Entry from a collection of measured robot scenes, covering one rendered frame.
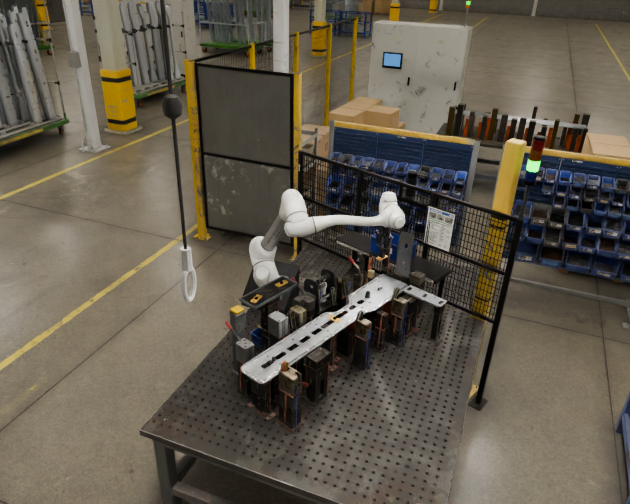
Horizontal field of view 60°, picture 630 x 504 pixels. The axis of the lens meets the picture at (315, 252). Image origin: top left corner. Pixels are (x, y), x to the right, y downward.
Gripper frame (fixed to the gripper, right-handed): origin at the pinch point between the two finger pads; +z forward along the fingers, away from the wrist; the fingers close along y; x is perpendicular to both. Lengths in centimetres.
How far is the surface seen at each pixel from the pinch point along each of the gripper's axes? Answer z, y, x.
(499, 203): -32, 48, 57
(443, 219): -10, 13, 54
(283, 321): 19, -12, -80
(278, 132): -11, -208, 117
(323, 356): 26, 20, -82
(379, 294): 28.5, 4.3, -4.8
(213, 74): -59, -277, 94
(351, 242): 26, -51, 37
